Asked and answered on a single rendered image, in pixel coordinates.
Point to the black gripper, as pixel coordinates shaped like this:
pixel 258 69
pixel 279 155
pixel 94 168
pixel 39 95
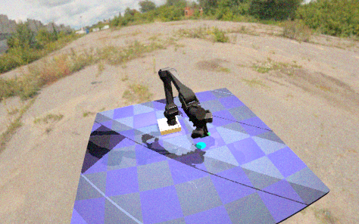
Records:
pixel 200 129

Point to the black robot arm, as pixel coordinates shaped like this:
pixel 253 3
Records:
pixel 186 95

